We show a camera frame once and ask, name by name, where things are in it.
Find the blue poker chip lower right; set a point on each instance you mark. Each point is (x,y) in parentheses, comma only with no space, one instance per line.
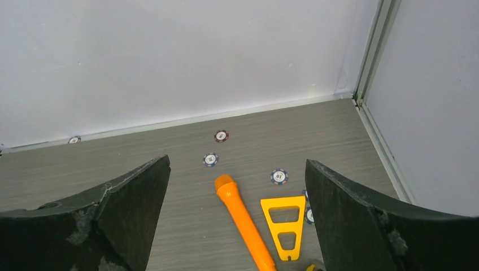
(308,216)

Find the yellow triangular plastic frame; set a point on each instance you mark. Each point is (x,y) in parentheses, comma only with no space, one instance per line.
(280,228)

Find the orange toy microphone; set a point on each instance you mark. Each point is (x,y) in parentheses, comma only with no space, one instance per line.
(227,190)

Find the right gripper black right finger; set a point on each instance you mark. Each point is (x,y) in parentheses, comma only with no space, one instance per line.
(361,229)

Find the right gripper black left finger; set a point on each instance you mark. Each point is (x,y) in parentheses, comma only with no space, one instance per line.
(110,226)

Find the poker chip at wall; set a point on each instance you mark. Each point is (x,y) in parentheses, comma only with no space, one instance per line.
(75,139)

